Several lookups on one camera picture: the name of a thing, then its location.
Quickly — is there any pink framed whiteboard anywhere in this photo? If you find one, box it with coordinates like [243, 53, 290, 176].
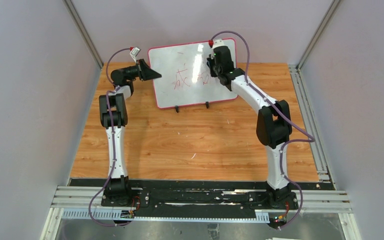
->
[147, 41, 237, 109]

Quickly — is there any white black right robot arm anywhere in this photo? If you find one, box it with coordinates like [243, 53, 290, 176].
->
[207, 45, 300, 211]

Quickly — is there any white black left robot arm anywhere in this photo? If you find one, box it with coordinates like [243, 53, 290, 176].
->
[98, 58, 162, 207]

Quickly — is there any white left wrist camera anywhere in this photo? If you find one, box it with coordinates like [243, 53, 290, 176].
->
[129, 46, 141, 62]

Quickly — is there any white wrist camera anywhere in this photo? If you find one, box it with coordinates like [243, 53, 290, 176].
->
[129, 46, 141, 62]
[208, 38, 225, 49]

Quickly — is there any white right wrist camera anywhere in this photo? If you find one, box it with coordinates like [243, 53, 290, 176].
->
[208, 38, 225, 49]

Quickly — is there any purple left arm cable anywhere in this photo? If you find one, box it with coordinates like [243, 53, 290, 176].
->
[88, 46, 137, 228]

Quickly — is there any metal wire whiteboard stand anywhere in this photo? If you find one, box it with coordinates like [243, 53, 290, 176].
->
[174, 101, 210, 113]

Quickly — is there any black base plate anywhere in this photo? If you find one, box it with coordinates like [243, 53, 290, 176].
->
[68, 178, 334, 217]

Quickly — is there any aluminium front rail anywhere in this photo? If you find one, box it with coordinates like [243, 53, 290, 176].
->
[51, 186, 353, 214]

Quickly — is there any aluminium side rail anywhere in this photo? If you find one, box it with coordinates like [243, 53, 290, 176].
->
[288, 64, 336, 188]

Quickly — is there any white slotted cable duct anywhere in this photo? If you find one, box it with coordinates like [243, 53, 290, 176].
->
[62, 208, 271, 224]

